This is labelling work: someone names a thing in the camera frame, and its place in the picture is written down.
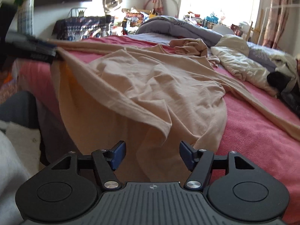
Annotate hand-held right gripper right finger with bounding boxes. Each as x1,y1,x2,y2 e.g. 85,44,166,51
179,141,256,190

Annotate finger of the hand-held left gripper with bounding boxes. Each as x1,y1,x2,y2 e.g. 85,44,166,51
14,50,57,64
6,34,58,52

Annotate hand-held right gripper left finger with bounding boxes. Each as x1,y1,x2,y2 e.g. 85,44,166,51
50,141,126,191

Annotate pale beige garment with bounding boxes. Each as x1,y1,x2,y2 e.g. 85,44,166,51
48,39,300,183

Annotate tan garment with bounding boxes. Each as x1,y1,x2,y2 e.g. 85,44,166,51
169,38,221,67

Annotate checked bag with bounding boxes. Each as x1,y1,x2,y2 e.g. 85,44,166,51
17,1,35,36

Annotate patterned tablecloth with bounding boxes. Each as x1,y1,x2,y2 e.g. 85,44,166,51
52,15,115,42

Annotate pink blanket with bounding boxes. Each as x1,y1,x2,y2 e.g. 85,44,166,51
14,35,300,224

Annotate table fan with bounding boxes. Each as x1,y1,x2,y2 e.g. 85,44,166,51
102,0,124,17

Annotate colourful printed box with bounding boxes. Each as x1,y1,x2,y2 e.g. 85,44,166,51
124,12,146,28

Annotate cream puffer coat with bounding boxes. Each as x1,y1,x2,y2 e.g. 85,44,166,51
210,35,282,97

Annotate pale grey bedsheet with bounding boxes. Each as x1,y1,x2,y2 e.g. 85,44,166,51
127,33,179,47

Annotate black garment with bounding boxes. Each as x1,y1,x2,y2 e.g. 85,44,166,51
267,71,294,92

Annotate navy line-print garment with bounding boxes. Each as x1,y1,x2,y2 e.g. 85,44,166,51
280,89,300,118

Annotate grey leaf-print duvet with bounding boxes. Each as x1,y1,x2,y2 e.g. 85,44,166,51
135,15,294,61

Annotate white zip jacket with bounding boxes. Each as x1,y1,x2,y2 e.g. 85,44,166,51
269,54,300,85

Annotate blue plush toy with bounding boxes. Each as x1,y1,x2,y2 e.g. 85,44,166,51
205,13,220,25

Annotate wooden easel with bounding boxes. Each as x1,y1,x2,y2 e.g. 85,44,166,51
244,21,261,43

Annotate pink hula hoop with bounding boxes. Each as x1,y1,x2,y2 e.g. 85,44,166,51
143,0,180,18

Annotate wire rack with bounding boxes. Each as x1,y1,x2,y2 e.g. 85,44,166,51
68,7,87,18

